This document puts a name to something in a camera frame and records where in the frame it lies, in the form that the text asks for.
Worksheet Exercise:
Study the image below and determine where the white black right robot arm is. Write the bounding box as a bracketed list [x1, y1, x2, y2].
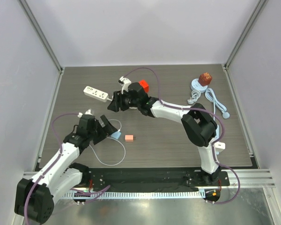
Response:
[107, 82, 221, 186]

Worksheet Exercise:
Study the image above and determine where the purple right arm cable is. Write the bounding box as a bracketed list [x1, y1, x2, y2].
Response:
[125, 67, 241, 206]

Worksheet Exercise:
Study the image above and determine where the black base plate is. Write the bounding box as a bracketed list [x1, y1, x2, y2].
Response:
[78, 167, 230, 192]

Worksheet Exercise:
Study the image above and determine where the dark red cube adapter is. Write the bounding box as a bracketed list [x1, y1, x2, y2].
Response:
[198, 73, 212, 87]

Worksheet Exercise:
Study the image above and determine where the round light blue socket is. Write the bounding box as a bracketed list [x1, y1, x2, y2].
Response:
[190, 78, 208, 93]

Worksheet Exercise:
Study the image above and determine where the aluminium frame post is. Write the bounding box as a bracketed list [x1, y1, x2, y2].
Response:
[18, 0, 63, 73]
[223, 0, 268, 70]

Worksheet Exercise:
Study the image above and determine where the small white plug cable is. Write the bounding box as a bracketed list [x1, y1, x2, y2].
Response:
[186, 90, 201, 105]

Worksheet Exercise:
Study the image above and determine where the aluminium frame post right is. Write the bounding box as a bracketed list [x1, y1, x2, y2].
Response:
[223, 0, 268, 70]

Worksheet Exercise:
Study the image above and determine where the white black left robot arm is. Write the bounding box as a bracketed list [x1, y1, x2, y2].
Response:
[15, 113, 118, 225]

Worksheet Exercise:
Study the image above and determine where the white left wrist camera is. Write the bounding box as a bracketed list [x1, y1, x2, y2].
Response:
[77, 109, 95, 119]

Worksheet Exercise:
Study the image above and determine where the white cube charger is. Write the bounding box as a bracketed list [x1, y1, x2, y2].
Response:
[214, 142, 226, 155]

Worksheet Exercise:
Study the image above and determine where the aluminium rail front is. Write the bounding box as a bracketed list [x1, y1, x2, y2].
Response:
[20, 170, 276, 189]

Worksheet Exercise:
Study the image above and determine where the pink plug adapter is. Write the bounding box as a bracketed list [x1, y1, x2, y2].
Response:
[125, 135, 136, 142]

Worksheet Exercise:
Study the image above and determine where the thin white charging cable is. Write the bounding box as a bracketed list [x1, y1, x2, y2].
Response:
[89, 119, 126, 166]

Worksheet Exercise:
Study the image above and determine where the light blue charger plug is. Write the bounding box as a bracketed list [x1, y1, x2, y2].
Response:
[110, 131, 121, 140]

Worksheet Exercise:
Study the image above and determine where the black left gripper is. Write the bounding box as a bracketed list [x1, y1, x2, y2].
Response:
[88, 115, 116, 144]

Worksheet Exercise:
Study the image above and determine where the light blue power cable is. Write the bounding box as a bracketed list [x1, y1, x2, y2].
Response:
[205, 88, 230, 122]

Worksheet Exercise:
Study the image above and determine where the white slotted cable duct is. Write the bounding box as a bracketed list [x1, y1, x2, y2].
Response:
[61, 189, 206, 200]

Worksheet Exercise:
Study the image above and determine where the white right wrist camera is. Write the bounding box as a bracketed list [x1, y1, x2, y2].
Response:
[118, 76, 132, 94]

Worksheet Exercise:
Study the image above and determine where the aluminium frame post left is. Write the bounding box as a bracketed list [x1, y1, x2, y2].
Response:
[18, 0, 63, 73]

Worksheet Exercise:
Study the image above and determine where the orange-red cube socket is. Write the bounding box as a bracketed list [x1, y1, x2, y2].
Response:
[139, 80, 149, 93]

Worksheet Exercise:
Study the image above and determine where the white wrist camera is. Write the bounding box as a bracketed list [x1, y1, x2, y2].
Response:
[118, 76, 132, 94]
[77, 109, 95, 119]

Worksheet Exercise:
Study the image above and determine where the white power strip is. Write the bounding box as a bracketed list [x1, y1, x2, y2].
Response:
[83, 86, 109, 102]

